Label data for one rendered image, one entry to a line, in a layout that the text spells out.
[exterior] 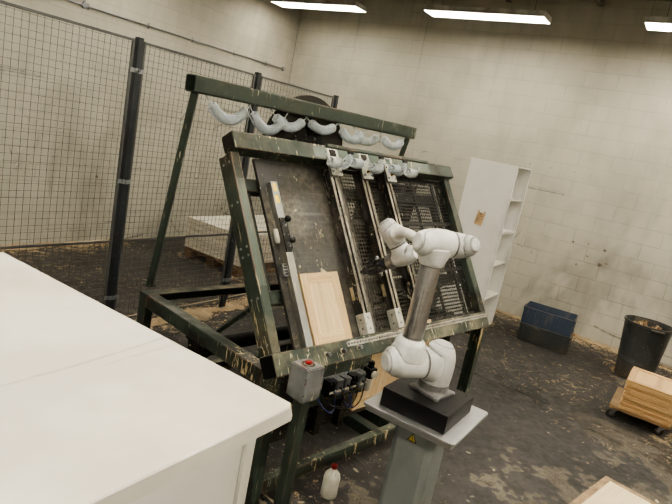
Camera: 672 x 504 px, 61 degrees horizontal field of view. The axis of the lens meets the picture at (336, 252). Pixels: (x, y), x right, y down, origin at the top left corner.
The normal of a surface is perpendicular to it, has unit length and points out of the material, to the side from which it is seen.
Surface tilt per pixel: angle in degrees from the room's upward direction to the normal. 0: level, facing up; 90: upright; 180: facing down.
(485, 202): 90
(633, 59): 90
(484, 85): 90
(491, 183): 90
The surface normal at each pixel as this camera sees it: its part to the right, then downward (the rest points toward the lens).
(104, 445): 0.19, -0.96
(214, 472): 0.81, 0.27
